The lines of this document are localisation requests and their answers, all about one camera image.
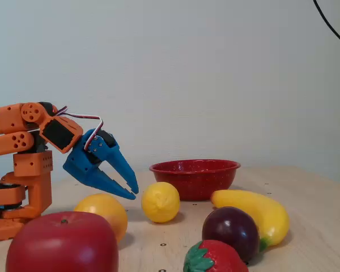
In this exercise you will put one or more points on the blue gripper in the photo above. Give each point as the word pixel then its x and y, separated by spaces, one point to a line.
pixel 83 165

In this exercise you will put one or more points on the yellow toy lemon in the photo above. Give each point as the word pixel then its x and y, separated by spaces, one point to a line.
pixel 160 202

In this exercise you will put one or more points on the orange robot base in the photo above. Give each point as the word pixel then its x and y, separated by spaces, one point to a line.
pixel 38 195

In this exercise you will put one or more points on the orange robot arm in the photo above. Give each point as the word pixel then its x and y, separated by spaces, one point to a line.
pixel 8 119

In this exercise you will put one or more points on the red speckled enamel bowl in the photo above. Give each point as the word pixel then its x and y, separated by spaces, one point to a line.
pixel 195 181

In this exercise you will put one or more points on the toy orange fruit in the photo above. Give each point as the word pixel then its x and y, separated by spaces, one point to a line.
pixel 102 207

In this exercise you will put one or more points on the red toy apple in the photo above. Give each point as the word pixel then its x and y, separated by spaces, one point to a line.
pixel 62 246

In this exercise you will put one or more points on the dark purple toy plum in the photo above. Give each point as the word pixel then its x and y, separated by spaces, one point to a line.
pixel 229 232

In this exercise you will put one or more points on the red toy strawberry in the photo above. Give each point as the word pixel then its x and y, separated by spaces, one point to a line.
pixel 215 258

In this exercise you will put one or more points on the yellow toy banana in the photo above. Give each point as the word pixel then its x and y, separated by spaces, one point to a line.
pixel 258 207

